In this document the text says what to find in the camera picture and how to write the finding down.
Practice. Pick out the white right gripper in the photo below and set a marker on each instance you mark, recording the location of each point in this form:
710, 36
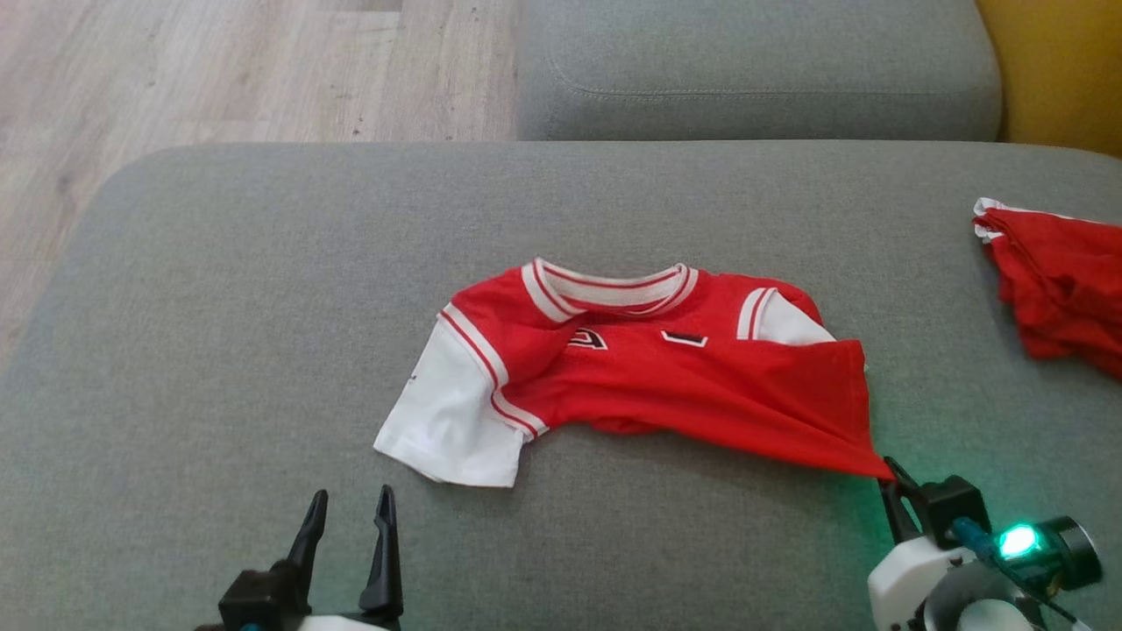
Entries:
903, 583

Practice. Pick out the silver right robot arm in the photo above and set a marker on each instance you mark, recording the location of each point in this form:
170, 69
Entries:
1069, 548

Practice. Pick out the red shorts with white stripes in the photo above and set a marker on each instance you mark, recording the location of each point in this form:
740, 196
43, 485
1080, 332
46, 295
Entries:
1069, 280

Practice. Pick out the red jersey with white sleeves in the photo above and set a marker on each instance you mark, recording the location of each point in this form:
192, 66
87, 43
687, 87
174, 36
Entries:
684, 377

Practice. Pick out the grey sofa chaise cushion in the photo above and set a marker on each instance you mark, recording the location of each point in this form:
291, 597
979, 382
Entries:
219, 350

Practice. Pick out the grey sofa seat cushion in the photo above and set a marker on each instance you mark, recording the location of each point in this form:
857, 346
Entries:
754, 61

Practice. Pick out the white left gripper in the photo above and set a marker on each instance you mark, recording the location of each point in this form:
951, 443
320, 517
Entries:
346, 625

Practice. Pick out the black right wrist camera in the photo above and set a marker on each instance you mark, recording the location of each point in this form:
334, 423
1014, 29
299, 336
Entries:
955, 508

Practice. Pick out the yellow sofa back cushion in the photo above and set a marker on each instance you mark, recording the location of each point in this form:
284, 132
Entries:
1061, 61

